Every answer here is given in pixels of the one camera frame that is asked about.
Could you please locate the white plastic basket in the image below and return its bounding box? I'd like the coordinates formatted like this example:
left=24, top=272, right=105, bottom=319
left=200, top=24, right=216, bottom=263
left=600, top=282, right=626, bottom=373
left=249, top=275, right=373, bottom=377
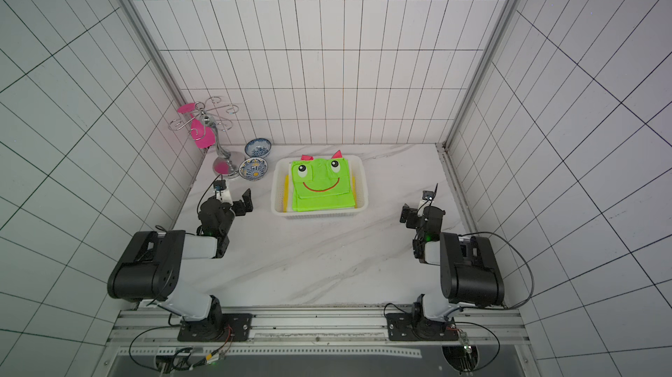
left=271, top=155, right=369, bottom=219

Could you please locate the green frog raincoat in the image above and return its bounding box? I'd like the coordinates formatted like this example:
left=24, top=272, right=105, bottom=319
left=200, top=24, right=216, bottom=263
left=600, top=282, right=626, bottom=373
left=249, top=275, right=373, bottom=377
left=289, top=151, right=356, bottom=212

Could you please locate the yellow raincoat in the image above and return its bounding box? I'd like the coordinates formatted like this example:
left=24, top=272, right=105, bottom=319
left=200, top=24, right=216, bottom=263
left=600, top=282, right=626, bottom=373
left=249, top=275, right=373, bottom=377
left=283, top=175, right=290, bottom=212

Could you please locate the pink bunny raincoat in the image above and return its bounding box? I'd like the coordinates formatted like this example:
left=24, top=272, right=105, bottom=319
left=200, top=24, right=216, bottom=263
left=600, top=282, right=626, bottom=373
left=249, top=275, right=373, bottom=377
left=300, top=151, right=343, bottom=162

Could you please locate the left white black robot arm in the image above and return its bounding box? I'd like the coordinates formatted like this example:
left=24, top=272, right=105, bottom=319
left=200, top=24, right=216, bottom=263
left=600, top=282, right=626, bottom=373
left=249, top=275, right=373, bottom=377
left=108, top=180, right=254, bottom=342

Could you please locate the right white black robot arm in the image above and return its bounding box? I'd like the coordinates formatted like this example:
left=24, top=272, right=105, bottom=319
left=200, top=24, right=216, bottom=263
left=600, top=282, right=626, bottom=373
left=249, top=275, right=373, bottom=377
left=400, top=201, right=505, bottom=340

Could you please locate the blue white bowl lower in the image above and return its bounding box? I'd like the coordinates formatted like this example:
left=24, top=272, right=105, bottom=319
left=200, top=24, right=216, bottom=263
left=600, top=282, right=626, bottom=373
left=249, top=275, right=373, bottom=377
left=238, top=158, right=269, bottom=181

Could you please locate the blue white bowl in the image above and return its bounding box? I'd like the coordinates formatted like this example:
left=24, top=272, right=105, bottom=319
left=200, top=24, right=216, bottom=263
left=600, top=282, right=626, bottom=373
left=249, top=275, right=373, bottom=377
left=244, top=138, right=272, bottom=158
left=238, top=158, right=269, bottom=181

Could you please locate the silver glass holder stand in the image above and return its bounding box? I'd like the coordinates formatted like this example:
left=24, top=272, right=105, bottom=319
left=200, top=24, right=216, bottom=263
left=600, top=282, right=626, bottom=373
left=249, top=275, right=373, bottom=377
left=169, top=96, right=245, bottom=179

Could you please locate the blue white bowl upper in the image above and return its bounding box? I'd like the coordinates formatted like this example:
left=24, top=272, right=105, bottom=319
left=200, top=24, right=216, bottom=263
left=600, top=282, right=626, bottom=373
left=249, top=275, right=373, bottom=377
left=244, top=138, right=272, bottom=158

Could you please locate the pink wine glass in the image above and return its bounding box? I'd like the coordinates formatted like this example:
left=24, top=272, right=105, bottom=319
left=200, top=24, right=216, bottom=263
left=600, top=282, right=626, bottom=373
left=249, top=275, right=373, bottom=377
left=177, top=102, right=215, bottom=149

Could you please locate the right base wiring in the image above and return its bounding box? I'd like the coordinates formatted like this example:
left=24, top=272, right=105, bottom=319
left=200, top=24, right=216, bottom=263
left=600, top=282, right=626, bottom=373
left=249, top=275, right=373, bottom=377
left=440, top=321, right=502, bottom=373

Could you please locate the base wiring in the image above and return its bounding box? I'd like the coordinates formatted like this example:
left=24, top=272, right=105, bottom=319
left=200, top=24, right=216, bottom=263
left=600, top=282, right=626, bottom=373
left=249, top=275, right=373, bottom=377
left=128, top=323, right=235, bottom=375
left=440, top=321, right=502, bottom=373

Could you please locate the left base wiring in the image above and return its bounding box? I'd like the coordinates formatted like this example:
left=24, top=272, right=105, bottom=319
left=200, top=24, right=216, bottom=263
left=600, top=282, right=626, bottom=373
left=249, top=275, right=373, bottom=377
left=128, top=323, right=235, bottom=375

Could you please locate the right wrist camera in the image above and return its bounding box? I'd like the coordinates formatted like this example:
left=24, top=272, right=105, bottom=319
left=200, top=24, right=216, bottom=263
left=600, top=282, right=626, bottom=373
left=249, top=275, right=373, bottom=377
left=418, top=184, right=439, bottom=210

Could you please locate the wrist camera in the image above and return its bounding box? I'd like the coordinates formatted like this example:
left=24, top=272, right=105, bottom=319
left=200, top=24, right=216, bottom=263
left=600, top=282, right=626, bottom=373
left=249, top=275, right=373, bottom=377
left=213, top=179, right=233, bottom=205
left=418, top=184, right=439, bottom=210

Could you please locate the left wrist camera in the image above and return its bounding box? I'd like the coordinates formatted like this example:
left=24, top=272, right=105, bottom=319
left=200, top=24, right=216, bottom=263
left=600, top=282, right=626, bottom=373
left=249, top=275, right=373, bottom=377
left=213, top=179, right=233, bottom=205

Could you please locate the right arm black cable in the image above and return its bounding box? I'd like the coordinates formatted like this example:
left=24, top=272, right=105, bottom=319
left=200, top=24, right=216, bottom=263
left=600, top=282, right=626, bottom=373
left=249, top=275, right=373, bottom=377
left=461, top=231, right=536, bottom=310

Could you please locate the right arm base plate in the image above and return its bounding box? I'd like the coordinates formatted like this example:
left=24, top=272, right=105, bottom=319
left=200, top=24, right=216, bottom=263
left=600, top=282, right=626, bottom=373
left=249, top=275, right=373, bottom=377
left=385, top=313, right=459, bottom=342

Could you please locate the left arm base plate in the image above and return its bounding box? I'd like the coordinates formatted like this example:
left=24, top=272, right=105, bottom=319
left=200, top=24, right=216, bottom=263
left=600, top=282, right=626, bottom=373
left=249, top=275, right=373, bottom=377
left=178, top=313, right=253, bottom=343

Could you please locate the aluminium mounting rail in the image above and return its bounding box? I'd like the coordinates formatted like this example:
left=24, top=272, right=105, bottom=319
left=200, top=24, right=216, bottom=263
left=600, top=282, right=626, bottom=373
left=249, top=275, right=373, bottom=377
left=106, top=306, right=530, bottom=349

